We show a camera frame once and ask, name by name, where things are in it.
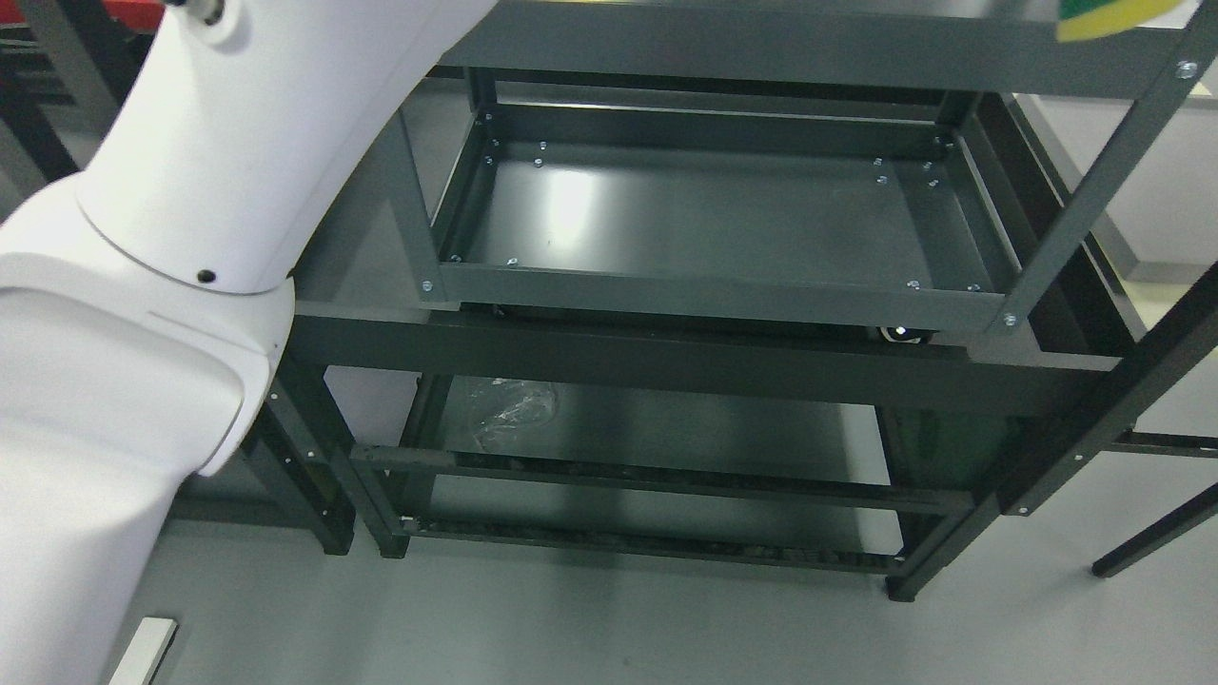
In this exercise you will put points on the dark grey shelf cart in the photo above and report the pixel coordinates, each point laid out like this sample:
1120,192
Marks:
791,161

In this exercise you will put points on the green yellow sponge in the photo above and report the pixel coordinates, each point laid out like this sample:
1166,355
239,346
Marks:
1083,21

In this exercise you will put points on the black metal shelf rack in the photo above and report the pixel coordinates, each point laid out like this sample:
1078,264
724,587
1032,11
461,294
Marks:
881,451

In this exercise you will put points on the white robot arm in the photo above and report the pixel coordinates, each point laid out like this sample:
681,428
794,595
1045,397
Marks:
147,299

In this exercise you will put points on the red bar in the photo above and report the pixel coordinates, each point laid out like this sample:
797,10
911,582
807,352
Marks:
142,16

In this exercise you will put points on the clear plastic bag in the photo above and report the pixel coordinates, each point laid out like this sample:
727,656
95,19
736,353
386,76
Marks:
500,412

